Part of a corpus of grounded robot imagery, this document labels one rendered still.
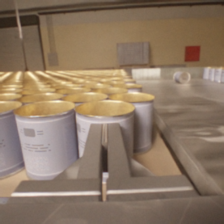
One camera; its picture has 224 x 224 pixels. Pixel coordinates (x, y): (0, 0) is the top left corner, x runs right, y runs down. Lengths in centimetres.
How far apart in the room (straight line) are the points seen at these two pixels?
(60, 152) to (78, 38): 942
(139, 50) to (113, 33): 224
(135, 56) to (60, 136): 749
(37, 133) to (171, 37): 964
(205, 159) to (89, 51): 923
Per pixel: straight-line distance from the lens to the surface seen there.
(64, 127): 18
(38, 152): 19
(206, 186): 25
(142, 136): 23
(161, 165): 23
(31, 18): 1010
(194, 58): 989
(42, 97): 30
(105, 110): 22
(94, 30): 948
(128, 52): 762
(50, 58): 979
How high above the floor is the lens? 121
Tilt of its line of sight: 17 degrees down
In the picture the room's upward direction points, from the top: 3 degrees counter-clockwise
